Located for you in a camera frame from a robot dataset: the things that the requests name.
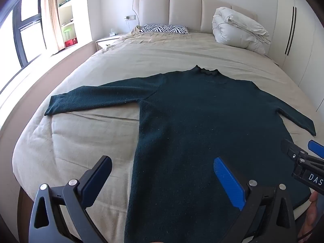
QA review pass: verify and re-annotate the black cable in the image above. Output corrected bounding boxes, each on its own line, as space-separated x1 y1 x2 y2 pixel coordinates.
297 229 314 243

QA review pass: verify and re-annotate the zebra striped pillow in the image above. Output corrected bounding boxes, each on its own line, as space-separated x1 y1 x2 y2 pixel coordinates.
139 24 189 34

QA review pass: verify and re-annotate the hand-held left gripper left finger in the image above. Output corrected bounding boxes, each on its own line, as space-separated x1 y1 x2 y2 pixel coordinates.
29 156 112 243

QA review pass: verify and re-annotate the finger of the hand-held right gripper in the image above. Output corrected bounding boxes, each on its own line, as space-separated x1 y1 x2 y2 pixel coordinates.
307 140 324 159
281 139 308 163

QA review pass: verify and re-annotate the beige curtain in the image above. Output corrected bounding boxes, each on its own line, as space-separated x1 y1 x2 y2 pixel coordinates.
42 0 67 53

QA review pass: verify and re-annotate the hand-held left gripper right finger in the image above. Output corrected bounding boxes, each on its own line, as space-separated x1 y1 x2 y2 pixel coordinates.
213 157 297 243

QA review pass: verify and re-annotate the black framed window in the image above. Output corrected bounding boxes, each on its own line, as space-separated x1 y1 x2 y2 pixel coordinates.
0 0 48 92

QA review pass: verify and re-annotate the white wall shelf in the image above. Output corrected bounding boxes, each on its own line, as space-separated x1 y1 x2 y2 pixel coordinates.
58 0 88 48

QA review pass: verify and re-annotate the white nightstand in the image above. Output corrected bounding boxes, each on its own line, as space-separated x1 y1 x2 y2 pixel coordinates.
95 35 122 50

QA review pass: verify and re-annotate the white folded duvet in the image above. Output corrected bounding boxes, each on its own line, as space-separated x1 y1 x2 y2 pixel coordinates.
212 7 271 55

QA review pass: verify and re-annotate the dark teal sweater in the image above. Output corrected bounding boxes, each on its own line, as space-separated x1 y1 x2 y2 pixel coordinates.
44 65 317 243

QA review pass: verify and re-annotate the beige padded headboard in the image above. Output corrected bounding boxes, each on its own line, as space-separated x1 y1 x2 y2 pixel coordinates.
133 0 258 34

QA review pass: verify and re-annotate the person's right hand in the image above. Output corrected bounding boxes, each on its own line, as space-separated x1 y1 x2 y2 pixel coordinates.
299 191 324 241

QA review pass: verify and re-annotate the bed with beige sheet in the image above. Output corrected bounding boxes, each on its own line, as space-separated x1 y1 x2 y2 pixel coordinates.
13 32 324 243

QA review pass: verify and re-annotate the white wardrobe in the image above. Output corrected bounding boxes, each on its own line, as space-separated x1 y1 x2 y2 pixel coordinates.
268 0 324 112

